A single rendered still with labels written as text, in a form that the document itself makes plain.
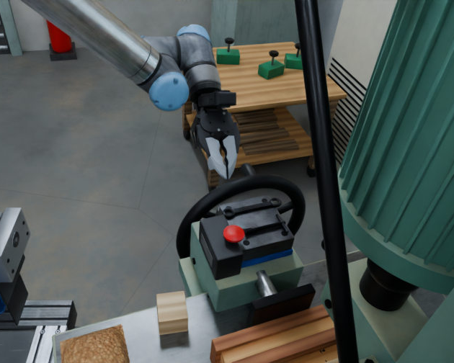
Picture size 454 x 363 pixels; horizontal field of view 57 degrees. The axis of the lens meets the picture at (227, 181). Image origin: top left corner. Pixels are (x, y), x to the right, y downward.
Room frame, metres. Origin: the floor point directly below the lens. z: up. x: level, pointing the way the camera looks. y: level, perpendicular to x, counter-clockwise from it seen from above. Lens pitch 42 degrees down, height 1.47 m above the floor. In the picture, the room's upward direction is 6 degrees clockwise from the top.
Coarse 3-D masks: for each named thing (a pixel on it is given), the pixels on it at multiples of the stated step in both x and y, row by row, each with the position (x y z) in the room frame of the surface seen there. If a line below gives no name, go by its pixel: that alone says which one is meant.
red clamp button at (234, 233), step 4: (228, 228) 0.39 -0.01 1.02; (232, 228) 0.40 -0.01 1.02; (236, 228) 0.40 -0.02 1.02; (240, 228) 0.40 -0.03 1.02; (224, 232) 0.39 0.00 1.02; (228, 232) 0.39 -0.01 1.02; (232, 232) 0.39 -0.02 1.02; (236, 232) 0.39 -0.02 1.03; (240, 232) 0.39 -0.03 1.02; (224, 236) 0.38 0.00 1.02; (228, 236) 0.38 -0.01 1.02; (232, 236) 0.38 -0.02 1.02; (236, 236) 0.38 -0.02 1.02; (240, 236) 0.38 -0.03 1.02; (228, 240) 0.38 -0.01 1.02; (232, 240) 0.38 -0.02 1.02; (236, 240) 0.38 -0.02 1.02; (240, 240) 0.38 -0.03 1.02
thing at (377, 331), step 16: (352, 272) 0.31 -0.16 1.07; (352, 288) 0.28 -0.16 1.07; (352, 304) 0.27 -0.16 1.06; (368, 304) 0.27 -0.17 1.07; (416, 304) 0.27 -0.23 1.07; (368, 320) 0.25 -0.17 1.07; (384, 320) 0.25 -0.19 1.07; (400, 320) 0.25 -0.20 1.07; (416, 320) 0.25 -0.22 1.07; (368, 336) 0.24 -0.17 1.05; (384, 336) 0.23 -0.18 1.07; (400, 336) 0.23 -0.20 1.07; (368, 352) 0.23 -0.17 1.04; (384, 352) 0.21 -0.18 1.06; (400, 352) 0.21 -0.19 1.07
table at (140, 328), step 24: (192, 264) 0.44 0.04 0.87; (312, 264) 0.45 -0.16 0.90; (192, 288) 0.39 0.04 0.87; (144, 312) 0.32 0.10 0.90; (192, 312) 0.33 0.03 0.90; (216, 312) 0.34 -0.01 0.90; (240, 312) 0.34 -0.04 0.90; (432, 312) 0.38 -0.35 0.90; (72, 336) 0.27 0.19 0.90; (144, 336) 0.29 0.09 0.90; (168, 336) 0.29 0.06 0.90; (192, 336) 0.29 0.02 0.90; (216, 336) 0.30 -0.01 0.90; (144, 360) 0.25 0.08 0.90; (168, 360) 0.26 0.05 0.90; (192, 360) 0.26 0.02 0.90
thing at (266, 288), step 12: (264, 276) 0.37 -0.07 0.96; (264, 288) 0.35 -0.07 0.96; (300, 288) 0.33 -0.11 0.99; (312, 288) 0.33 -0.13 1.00; (252, 300) 0.30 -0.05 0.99; (264, 300) 0.30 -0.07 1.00; (276, 300) 0.31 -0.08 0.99; (288, 300) 0.31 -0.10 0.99; (300, 300) 0.32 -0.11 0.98; (252, 312) 0.29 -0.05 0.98; (264, 312) 0.30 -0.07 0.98; (276, 312) 0.30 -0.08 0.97; (288, 312) 0.31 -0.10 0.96; (252, 324) 0.29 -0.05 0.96
